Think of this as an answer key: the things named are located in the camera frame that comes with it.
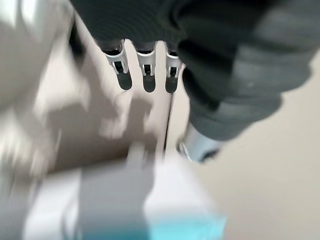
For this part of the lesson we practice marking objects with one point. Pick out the robot left hand black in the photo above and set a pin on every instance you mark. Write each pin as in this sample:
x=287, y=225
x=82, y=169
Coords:
x=225, y=50

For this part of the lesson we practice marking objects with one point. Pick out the white medical cart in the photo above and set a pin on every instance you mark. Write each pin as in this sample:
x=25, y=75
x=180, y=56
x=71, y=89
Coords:
x=125, y=195

